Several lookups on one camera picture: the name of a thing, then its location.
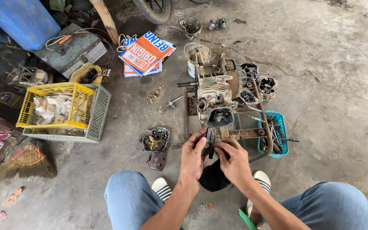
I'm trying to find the grey-green plastic crate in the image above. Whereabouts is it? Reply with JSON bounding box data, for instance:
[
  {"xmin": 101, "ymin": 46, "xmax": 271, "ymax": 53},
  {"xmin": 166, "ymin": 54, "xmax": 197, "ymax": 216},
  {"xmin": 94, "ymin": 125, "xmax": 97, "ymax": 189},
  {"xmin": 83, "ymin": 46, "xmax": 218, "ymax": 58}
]
[{"xmin": 22, "ymin": 84, "xmax": 112, "ymax": 143}]

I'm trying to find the black engine cover part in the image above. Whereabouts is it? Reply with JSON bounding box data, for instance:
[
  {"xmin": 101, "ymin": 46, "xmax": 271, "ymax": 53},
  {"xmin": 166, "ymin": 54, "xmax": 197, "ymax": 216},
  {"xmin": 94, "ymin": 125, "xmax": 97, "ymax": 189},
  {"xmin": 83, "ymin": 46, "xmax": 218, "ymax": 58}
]
[{"xmin": 240, "ymin": 63, "xmax": 260, "ymax": 80}]

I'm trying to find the white striped right sandal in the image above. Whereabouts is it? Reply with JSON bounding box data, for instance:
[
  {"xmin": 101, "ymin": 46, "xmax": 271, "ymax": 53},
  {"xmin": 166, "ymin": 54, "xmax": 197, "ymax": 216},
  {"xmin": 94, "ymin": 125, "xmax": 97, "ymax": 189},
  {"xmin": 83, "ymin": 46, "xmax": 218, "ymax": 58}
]
[{"xmin": 246, "ymin": 171, "xmax": 272, "ymax": 229}]

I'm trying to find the beige cylinder head part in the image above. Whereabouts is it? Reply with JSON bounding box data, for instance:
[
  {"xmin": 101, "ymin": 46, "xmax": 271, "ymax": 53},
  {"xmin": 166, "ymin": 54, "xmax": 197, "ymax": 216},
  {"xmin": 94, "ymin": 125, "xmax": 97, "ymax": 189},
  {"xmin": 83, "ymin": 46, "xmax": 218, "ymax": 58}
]
[{"xmin": 257, "ymin": 76, "xmax": 279, "ymax": 102}]

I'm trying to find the black cloth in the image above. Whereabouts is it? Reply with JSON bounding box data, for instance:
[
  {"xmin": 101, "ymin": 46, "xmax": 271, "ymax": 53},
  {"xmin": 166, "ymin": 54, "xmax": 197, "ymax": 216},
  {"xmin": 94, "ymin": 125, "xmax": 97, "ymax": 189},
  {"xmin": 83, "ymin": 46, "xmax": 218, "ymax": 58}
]
[{"xmin": 198, "ymin": 159, "xmax": 233, "ymax": 192}]

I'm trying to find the white striped left sandal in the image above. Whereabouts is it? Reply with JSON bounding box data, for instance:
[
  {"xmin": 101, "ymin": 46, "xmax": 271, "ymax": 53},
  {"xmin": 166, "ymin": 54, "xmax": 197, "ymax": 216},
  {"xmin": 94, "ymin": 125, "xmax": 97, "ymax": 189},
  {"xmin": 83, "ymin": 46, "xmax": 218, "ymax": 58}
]
[{"xmin": 151, "ymin": 177, "xmax": 173, "ymax": 203}]

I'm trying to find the green plastic piece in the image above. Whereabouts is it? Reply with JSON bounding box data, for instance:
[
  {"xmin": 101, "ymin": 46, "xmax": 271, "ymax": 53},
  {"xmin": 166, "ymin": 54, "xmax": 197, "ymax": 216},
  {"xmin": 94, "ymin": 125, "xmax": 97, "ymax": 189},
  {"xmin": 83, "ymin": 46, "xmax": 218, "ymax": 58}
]
[{"xmin": 238, "ymin": 208, "xmax": 259, "ymax": 230}]

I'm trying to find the small brown metal cover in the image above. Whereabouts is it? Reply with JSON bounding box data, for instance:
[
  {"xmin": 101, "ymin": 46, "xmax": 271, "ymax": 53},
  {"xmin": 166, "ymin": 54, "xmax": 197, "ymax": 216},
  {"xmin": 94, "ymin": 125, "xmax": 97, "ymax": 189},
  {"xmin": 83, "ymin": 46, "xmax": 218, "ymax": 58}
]
[{"xmin": 146, "ymin": 151, "xmax": 167, "ymax": 172}]

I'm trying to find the person's left leg in jeans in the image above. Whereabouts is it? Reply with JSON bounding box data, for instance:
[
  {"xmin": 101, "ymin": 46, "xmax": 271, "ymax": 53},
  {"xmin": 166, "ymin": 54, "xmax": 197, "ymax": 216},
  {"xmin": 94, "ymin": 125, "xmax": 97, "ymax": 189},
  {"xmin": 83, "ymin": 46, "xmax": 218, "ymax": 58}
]
[{"xmin": 104, "ymin": 170, "xmax": 184, "ymax": 230}]

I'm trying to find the white striped sandal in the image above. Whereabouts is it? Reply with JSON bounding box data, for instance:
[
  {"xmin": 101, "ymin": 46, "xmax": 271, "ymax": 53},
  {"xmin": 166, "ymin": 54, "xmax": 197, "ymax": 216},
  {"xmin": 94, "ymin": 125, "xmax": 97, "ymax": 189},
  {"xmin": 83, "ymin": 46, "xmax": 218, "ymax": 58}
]
[
  {"xmin": 246, "ymin": 171, "xmax": 272, "ymax": 229},
  {"xmin": 151, "ymin": 177, "xmax": 173, "ymax": 203}
]

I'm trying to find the yellow machine housing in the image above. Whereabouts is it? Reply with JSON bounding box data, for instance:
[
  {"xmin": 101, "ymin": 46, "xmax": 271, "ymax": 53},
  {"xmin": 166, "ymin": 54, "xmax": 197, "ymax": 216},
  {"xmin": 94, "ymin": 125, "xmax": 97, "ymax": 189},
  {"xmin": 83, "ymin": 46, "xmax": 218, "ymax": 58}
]
[{"xmin": 69, "ymin": 62, "xmax": 104, "ymax": 85}]

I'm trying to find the person's right leg in jeans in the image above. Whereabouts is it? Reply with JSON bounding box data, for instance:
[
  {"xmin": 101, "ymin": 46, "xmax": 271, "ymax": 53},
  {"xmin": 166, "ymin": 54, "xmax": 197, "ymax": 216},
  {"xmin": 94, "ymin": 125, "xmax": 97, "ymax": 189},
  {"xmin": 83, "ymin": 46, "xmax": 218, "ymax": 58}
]
[{"xmin": 262, "ymin": 181, "xmax": 368, "ymax": 230}]

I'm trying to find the rusty metal engine frame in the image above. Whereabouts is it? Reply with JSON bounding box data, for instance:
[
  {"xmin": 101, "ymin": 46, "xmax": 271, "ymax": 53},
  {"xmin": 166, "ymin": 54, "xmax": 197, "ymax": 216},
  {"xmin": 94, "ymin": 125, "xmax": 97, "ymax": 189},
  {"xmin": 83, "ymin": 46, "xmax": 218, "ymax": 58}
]
[{"xmin": 171, "ymin": 77, "xmax": 275, "ymax": 164}]

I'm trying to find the motorcycle wheel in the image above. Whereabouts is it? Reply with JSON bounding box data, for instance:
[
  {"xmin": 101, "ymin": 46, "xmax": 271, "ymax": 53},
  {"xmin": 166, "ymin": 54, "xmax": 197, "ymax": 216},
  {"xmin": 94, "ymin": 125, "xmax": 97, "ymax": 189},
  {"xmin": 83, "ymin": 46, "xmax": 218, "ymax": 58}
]
[{"xmin": 133, "ymin": 0, "xmax": 172, "ymax": 25}]

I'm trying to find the small grimy metal engine part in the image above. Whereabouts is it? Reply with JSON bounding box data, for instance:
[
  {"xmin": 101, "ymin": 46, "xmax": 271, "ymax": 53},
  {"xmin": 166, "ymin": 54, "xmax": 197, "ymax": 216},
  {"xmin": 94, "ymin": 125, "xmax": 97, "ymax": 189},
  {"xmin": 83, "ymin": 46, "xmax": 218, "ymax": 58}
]
[{"xmin": 203, "ymin": 127, "xmax": 223, "ymax": 159}]

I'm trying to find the metal socket wrench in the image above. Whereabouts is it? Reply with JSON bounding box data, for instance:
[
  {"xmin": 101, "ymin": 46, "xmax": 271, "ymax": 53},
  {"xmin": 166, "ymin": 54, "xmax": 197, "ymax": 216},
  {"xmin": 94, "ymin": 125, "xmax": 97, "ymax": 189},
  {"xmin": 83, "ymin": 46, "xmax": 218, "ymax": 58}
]
[{"xmin": 167, "ymin": 95, "xmax": 185, "ymax": 110}]

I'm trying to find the person's left hand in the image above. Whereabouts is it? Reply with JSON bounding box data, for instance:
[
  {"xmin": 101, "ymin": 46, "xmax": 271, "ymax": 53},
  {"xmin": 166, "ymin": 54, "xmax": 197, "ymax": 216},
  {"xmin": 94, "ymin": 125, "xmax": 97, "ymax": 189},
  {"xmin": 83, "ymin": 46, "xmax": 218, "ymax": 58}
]
[{"xmin": 179, "ymin": 128, "xmax": 208, "ymax": 188}]

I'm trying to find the dirty round metal housing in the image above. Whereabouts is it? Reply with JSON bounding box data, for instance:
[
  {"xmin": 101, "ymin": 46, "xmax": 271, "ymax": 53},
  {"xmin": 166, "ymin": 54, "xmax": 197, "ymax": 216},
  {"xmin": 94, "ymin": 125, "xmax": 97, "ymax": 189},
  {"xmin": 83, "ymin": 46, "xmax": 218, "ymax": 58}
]
[{"xmin": 178, "ymin": 16, "xmax": 203, "ymax": 40}]

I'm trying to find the straw broom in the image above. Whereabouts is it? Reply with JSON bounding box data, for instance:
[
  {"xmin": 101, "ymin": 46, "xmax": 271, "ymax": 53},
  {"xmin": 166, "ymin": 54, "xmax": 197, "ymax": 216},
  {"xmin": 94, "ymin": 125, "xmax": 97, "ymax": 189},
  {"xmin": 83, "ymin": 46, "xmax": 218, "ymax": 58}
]
[{"xmin": 0, "ymin": 144, "xmax": 58, "ymax": 180}]

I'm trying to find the blue plastic barrel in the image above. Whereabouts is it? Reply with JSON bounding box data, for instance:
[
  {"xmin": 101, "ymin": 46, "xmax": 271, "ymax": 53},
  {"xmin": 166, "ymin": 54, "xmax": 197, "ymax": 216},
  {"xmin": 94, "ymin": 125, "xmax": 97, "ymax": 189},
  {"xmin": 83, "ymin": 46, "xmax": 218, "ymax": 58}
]
[{"xmin": 0, "ymin": 0, "xmax": 61, "ymax": 51}]

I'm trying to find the yellow oil bottle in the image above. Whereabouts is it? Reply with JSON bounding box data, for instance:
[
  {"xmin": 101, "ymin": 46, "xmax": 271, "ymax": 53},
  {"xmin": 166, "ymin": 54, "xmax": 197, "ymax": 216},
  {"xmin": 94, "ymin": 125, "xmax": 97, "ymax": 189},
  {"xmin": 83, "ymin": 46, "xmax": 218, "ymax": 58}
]
[{"xmin": 0, "ymin": 92, "xmax": 25, "ymax": 109}]

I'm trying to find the engine side cover with gear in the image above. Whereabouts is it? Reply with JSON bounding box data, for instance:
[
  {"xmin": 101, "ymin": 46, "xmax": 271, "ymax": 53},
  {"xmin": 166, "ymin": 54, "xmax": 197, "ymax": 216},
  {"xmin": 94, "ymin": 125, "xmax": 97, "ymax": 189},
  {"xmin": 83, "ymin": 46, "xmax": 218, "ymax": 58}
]
[{"xmin": 142, "ymin": 127, "xmax": 171, "ymax": 152}]

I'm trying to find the old dusty engine part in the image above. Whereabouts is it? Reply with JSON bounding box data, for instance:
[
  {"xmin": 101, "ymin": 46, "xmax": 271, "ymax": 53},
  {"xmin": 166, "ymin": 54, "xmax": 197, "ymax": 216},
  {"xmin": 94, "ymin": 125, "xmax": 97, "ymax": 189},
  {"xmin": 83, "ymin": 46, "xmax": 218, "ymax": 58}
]
[{"xmin": 6, "ymin": 65, "xmax": 54, "ymax": 89}]

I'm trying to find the person's right hand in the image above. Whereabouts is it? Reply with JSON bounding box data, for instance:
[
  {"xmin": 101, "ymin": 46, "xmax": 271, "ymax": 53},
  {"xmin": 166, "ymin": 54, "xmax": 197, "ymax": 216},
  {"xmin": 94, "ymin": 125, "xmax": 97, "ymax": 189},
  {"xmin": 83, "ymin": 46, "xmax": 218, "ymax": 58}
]
[{"xmin": 214, "ymin": 138, "xmax": 256, "ymax": 193}]

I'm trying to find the yellow plastic crate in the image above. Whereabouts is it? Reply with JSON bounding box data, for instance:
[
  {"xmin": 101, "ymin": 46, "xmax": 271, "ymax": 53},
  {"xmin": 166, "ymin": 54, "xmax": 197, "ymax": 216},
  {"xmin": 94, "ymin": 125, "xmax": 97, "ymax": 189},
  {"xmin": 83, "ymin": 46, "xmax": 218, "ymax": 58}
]
[{"xmin": 16, "ymin": 82, "xmax": 96, "ymax": 130}]

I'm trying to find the orange-handled screwdriver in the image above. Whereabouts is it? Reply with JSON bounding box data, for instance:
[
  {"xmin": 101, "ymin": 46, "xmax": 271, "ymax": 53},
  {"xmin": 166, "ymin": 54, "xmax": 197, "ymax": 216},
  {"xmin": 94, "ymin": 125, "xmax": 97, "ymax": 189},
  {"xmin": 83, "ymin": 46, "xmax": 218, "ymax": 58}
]
[{"xmin": 57, "ymin": 34, "xmax": 73, "ymax": 45}]

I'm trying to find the wooden pole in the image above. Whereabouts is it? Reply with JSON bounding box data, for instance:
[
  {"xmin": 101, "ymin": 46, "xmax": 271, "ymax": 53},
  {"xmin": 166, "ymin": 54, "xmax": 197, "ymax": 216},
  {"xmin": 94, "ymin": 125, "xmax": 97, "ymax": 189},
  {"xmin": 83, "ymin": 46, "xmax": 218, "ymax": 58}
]
[{"xmin": 89, "ymin": 0, "xmax": 120, "ymax": 45}]

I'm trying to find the thin metal rod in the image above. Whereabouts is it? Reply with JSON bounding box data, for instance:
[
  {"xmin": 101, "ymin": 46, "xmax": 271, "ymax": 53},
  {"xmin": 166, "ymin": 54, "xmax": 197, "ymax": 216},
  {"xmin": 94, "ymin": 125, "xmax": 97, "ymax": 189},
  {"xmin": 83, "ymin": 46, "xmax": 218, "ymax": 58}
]
[
  {"xmin": 237, "ymin": 103, "xmax": 264, "ymax": 113},
  {"xmin": 237, "ymin": 112, "xmax": 265, "ymax": 123}
]

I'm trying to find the white coiled cable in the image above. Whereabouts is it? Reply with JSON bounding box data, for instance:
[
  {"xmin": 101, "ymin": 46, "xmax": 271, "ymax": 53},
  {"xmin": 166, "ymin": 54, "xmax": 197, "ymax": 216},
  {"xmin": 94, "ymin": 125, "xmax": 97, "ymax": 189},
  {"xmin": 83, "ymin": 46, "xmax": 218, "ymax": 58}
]
[{"xmin": 116, "ymin": 33, "xmax": 137, "ymax": 53}]

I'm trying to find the grey metal box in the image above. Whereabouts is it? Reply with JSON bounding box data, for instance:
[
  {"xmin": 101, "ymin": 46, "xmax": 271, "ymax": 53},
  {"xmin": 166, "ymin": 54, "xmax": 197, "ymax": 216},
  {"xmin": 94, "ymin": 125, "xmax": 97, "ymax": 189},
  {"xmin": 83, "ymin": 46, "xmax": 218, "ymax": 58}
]
[{"xmin": 33, "ymin": 23, "xmax": 108, "ymax": 79}]

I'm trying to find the white dirty paint bucket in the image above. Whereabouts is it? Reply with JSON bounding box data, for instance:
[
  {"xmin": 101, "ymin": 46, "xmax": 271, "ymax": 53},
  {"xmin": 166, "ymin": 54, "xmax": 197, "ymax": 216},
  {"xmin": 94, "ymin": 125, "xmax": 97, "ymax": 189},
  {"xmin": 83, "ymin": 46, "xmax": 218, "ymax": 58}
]
[{"xmin": 184, "ymin": 43, "xmax": 211, "ymax": 79}]

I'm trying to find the small carburetor with wires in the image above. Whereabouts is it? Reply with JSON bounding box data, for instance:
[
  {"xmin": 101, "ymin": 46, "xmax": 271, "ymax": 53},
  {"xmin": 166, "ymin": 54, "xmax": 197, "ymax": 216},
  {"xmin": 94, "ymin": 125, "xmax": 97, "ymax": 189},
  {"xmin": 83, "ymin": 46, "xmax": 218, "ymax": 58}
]
[{"xmin": 207, "ymin": 14, "xmax": 247, "ymax": 31}]

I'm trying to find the stack of orange blue signs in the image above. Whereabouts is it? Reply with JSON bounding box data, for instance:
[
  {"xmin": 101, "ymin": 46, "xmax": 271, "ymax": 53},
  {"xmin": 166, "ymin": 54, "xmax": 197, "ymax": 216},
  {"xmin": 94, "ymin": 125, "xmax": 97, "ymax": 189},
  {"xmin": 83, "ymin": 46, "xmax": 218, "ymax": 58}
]
[{"xmin": 118, "ymin": 31, "xmax": 177, "ymax": 78}]

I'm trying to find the teal plastic tool basket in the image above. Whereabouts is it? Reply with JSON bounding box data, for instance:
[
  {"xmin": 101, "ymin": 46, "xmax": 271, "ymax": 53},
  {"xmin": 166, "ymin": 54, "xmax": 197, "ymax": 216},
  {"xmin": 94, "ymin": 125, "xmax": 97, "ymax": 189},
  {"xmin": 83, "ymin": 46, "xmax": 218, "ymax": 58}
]
[{"xmin": 257, "ymin": 110, "xmax": 289, "ymax": 158}]

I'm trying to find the person's leg in jeans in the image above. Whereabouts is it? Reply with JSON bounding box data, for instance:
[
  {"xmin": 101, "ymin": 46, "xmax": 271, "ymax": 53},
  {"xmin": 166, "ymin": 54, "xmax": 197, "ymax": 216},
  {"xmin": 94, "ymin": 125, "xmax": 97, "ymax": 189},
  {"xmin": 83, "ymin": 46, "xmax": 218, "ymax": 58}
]
[
  {"xmin": 262, "ymin": 181, "xmax": 368, "ymax": 230},
  {"xmin": 104, "ymin": 170, "xmax": 184, "ymax": 230}
]

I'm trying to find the dirty small engine block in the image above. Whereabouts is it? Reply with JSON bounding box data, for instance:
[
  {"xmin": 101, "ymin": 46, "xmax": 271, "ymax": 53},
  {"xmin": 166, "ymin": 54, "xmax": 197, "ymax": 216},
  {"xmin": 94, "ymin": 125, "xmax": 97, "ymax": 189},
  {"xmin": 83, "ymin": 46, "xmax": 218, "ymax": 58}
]
[{"xmin": 177, "ymin": 45, "xmax": 247, "ymax": 129}]

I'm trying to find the dry brown leaf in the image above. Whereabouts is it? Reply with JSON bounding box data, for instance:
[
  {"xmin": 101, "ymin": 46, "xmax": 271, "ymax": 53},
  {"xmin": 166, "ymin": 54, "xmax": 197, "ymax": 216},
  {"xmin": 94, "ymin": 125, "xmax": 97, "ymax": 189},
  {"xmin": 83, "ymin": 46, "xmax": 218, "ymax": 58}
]
[{"xmin": 7, "ymin": 187, "xmax": 23, "ymax": 204}]

